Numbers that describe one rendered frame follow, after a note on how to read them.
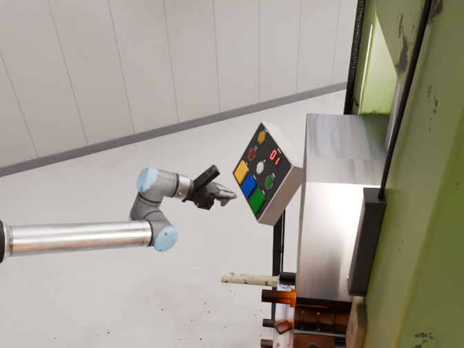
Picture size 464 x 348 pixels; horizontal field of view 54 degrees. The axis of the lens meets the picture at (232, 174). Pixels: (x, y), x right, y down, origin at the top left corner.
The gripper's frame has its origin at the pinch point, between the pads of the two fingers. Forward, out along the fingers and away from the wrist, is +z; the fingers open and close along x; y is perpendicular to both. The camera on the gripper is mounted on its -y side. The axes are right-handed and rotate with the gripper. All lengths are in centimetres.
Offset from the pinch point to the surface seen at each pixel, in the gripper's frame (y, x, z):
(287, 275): 6.7, 33.5, 13.1
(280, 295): 4.6, 45.1, 3.3
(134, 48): 27, -222, 1
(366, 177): -49, 61, -14
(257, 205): 1.4, 2.0, 10.3
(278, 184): -11.8, 5.5, 11.1
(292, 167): -20.8, 6.8, 11.2
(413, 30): -79, 72, -36
